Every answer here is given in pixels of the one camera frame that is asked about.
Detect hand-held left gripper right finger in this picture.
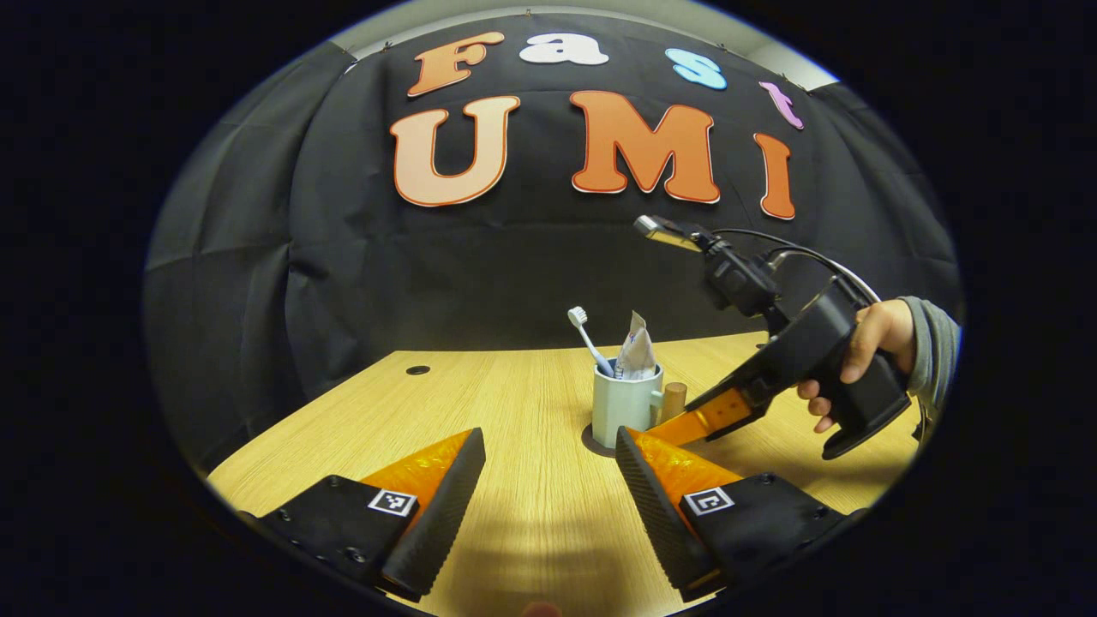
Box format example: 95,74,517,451
615,426,862,602

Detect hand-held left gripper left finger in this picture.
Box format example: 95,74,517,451
240,428,487,605

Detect pale green cup wooden handle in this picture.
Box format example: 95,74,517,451
591,364,689,450

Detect dark brown round coaster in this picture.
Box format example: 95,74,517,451
581,423,620,458

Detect white toothpaste tube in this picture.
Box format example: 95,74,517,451
614,311,657,380

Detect white toothbrush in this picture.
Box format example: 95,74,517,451
567,307,615,379

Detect wooden desktop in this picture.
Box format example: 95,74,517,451
207,330,931,617

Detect black backdrop cloth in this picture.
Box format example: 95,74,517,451
141,13,961,472

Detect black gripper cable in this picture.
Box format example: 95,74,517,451
711,228,883,306

